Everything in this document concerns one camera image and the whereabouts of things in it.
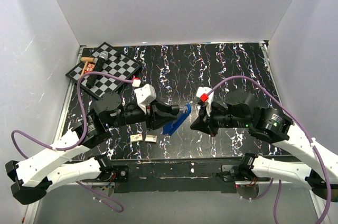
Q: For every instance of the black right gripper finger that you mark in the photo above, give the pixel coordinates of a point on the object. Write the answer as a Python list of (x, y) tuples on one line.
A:
[(202, 116), (200, 125)]

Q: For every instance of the black microphone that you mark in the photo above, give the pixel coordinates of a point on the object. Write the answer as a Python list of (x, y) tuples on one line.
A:
[(101, 59)]

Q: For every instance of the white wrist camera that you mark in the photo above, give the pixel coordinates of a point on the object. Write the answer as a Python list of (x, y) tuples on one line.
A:
[(204, 96), (144, 96)]

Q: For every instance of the black white chessboard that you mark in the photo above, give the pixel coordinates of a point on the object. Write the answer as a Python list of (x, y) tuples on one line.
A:
[(124, 68)]

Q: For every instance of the right staple box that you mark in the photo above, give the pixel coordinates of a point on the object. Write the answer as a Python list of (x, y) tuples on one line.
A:
[(151, 138)]

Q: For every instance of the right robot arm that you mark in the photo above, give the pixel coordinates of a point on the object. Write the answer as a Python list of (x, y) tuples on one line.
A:
[(272, 126)]

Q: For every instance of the red toy block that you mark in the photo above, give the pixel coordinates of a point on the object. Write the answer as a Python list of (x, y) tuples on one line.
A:
[(89, 67)]

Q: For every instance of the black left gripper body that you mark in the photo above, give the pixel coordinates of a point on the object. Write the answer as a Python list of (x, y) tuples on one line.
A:
[(150, 108)]

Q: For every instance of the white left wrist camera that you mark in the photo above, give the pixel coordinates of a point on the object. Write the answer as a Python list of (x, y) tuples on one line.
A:
[(144, 96)]

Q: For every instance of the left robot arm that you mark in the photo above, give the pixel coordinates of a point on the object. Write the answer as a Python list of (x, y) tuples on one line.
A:
[(49, 169)]

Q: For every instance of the left staple box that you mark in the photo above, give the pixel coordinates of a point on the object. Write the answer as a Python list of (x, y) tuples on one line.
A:
[(136, 138)]

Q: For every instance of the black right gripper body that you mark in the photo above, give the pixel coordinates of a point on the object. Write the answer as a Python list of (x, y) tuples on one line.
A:
[(219, 118)]

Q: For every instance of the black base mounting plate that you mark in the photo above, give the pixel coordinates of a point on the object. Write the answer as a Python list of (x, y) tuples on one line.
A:
[(171, 175)]

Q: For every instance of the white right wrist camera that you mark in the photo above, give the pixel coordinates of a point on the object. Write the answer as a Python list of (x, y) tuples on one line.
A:
[(204, 96)]

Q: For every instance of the wooden mallet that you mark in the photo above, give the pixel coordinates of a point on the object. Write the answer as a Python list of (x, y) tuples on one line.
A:
[(85, 60)]

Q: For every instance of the blue stapler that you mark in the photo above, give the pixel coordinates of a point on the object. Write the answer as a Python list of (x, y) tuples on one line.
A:
[(170, 128)]

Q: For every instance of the staple box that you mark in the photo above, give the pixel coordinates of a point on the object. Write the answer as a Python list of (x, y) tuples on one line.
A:
[(151, 138), (136, 138)]

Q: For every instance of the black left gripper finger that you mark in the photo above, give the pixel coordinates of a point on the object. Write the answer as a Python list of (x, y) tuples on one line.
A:
[(161, 119), (166, 108)]

